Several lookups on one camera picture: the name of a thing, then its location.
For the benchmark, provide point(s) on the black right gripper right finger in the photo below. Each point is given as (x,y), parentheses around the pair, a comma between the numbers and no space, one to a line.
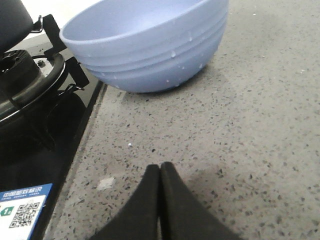
(182,216)

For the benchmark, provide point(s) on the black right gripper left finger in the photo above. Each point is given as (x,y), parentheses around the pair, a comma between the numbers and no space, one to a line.
(138,218)

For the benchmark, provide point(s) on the light blue plastic bowl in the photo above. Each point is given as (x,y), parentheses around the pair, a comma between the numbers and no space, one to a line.
(145,46)

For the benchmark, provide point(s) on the black pot support grate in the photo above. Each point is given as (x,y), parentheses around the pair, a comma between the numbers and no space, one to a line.
(53,69)

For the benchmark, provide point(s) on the dark blue cooking pot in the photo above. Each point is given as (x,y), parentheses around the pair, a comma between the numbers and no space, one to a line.
(15,24)

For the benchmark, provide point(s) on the black glass gas stove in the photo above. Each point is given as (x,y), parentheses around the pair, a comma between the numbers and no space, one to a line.
(38,145)

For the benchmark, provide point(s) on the black gas burner head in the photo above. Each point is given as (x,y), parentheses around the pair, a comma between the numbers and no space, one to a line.
(19,74)

